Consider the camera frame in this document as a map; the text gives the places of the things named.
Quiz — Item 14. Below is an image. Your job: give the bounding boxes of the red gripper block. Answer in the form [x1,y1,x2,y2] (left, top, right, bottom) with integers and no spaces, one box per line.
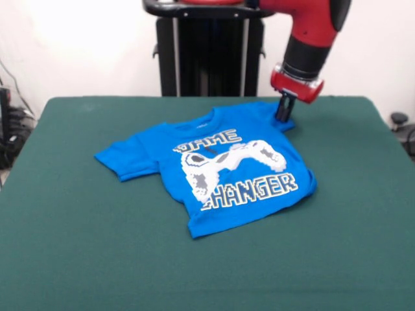
[270,63,325,123]

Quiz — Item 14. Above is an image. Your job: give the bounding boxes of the blue printed t-shirt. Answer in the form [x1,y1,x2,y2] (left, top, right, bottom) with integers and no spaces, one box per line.
[93,101,318,240]

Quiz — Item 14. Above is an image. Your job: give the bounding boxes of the dark green table cloth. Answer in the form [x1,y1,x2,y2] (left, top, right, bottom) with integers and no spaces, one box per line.
[0,95,415,311]

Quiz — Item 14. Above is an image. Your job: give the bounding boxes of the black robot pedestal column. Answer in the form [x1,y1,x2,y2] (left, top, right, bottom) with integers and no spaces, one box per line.
[142,0,280,98]

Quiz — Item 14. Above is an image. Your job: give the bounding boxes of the black cables and equipment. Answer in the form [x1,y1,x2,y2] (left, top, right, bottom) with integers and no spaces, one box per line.
[0,58,37,189]

